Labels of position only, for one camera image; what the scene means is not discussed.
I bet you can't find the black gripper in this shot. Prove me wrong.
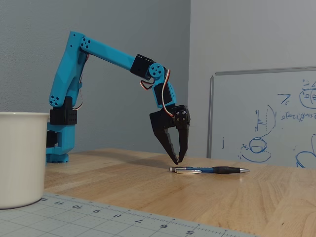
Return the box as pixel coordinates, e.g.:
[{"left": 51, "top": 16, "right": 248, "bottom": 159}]
[{"left": 149, "top": 105, "right": 192, "bottom": 165}]

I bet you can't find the silver black pen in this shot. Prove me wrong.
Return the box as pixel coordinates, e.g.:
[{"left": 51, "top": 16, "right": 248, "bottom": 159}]
[{"left": 169, "top": 166, "right": 250, "bottom": 175}]

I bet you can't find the whiteboard with blue drawings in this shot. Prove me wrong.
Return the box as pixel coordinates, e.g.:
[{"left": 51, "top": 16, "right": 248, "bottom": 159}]
[{"left": 206, "top": 66, "right": 316, "bottom": 169}]

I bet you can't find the white red black wrist cable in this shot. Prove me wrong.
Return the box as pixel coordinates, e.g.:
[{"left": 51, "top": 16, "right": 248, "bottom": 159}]
[{"left": 139, "top": 69, "right": 175, "bottom": 118}]

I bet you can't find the grey gridded cutting mat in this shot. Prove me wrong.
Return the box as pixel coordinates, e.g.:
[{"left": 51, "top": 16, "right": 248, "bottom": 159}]
[{"left": 0, "top": 192, "right": 257, "bottom": 237}]

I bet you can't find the white red black shoulder cable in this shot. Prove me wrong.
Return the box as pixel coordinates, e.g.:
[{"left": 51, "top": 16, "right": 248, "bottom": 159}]
[{"left": 73, "top": 52, "right": 90, "bottom": 111}]

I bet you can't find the cream ceramic mug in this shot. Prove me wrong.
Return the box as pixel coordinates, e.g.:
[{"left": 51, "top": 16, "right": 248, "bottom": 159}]
[{"left": 0, "top": 112, "right": 51, "bottom": 210}]

